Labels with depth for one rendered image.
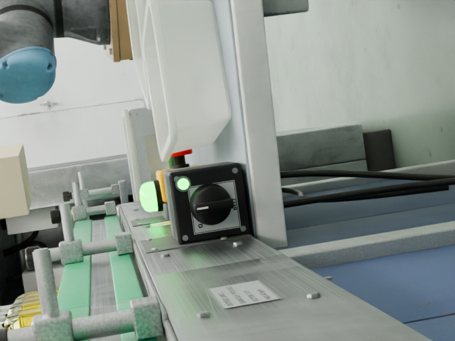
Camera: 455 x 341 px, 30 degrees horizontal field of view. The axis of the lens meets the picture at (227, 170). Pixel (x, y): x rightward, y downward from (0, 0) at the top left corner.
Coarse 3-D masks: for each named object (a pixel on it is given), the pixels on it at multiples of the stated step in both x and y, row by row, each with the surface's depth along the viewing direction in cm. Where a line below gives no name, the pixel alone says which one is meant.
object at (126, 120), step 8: (128, 112) 168; (128, 120) 168; (128, 128) 167; (128, 136) 168; (128, 144) 184; (128, 152) 184; (136, 152) 169; (128, 160) 184; (136, 160) 169; (136, 168) 168; (136, 176) 168; (136, 184) 168; (136, 192) 168; (136, 200) 184
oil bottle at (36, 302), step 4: (28, 300) 144; (32, 300) 143; (36, 300) 142; (16, 304) 142; (20, 304) 141; (24, 304) 140; (28, 304) 140; (32, 304) 140; (36, 304) 140; (40, 304) 140; (12, 308) 140; (16, 308) 140; (20, 308) 139; (24, 308) 139; (28, 308) 139; (8, 312) 140; (12, 312) 139
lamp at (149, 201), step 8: (144, 184) 122; (152, 184) 122; (144, 192) 121; (152, 192) 121; (160, 192) 121; (144, 200) 121; (152, 200) 121; (160, 200) 121; (144, 208) 122; (152, 208) 121; (160, 208) 122
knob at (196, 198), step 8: (208, 184) 91; (216, 184) 91; (200, 192) 90; (208, 192) 90; (216, 192) 90; (224, 192) 90; (192, 200) 90; (200, 200) 89; (208, 200) 90; (216, 200) 89; (224, 200) 89; (232, 200) 89; (192, 208) 90; (200, 208) 88; (208, 208) 88; (216, 208) 88; (224, 208) 89; (200, 216) 89; (208, 216) 90; (216, 216) 90; (224, 216) 90; (208, 224) 91; (216, 224) 91
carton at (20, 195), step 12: (0, 156) 168; (12, 156) 166; (24, 156) 180; (0, 168) 166; (12, 168) 166; (24, 168) 176; (0, 180) 166; (12, 180) 167; (24, 180) 172; (0, 192) 167; (12, 192) 167; (24, 192) 168; (0, 204) 167; (12, 204) 168; (24, 204) 168; (0, 216) 168; (12, 216) 168
